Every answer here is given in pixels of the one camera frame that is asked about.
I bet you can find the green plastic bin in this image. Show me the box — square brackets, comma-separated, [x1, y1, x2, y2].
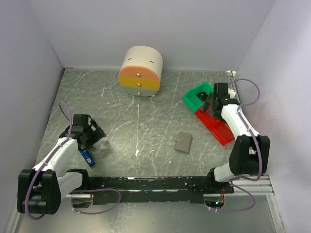
[182, 82, 213, 113]

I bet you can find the blue card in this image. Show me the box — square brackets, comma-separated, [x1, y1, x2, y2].
[79, 150, 96, 167]

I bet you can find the red double plastic bin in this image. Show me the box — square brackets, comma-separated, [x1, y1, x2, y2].
[195, 107, 235, 146]

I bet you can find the grey card holder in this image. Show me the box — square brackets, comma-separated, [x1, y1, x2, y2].
[174, 131, 192, 153]

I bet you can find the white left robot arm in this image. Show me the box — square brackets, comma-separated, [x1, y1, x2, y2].
[17, 114, 106, 215]

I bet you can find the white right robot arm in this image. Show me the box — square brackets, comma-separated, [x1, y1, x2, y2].
[201, 83, 270, 193]

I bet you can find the black card in green bin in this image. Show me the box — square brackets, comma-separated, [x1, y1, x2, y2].
[196, 91, 208, 102]

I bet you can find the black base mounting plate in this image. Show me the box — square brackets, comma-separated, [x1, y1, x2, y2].
[89, 173, 234, 205]

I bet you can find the round three-drawer cabinet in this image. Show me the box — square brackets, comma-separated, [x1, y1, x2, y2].
[119, 46, 163, 97]

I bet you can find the aluminium rail frame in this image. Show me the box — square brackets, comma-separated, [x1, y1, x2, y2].
[19, 70, 275, 197]

